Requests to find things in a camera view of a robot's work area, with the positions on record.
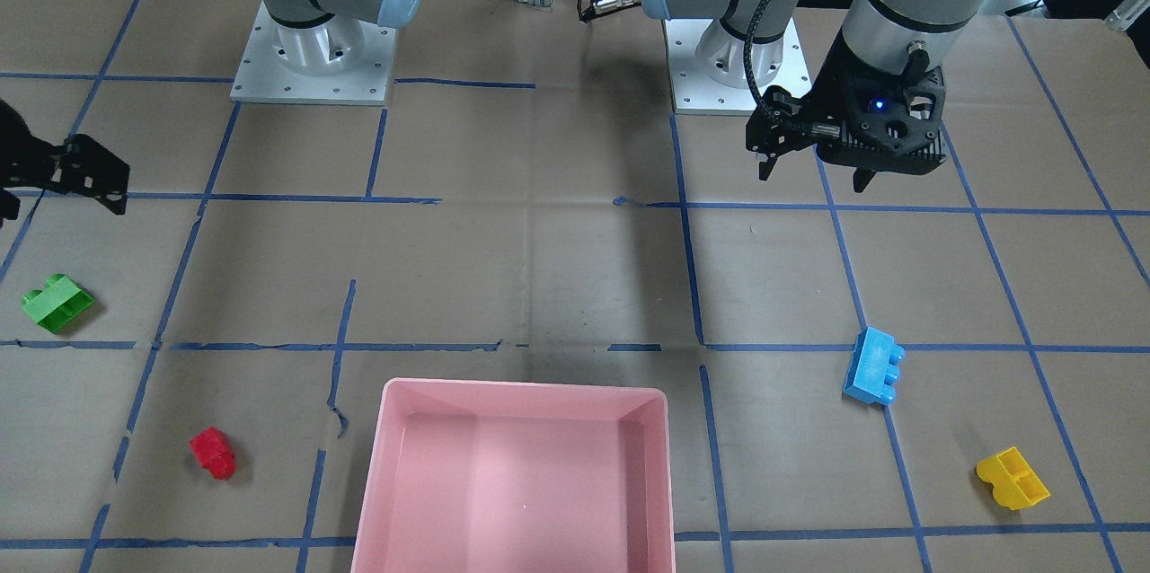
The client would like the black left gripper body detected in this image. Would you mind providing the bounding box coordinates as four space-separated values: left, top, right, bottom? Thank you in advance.
745 40 946 175

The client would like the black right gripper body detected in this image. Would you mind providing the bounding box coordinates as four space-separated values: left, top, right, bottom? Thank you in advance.
1 100 63 221

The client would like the green toy block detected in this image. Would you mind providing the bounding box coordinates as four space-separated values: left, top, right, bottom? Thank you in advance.
22 273 95 334

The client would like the blue toy block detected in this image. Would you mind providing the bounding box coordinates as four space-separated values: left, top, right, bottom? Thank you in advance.
843 326 907 408

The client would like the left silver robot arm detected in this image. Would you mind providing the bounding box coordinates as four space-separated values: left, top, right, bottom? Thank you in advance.
641 0 986 192

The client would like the pink plastic box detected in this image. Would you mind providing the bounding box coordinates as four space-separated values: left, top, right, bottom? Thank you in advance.
350 379 677 572

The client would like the red toy block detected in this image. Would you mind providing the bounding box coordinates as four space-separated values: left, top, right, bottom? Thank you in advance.
189 427 237 481

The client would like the yellow toy block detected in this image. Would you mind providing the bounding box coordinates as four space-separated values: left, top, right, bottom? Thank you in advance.
975 446 1051 511

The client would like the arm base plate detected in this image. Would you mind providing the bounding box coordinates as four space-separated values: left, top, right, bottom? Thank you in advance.
230 3 399 107
662 18 813 116

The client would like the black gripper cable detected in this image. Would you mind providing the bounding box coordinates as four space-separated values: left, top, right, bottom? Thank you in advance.
744 0 836 129

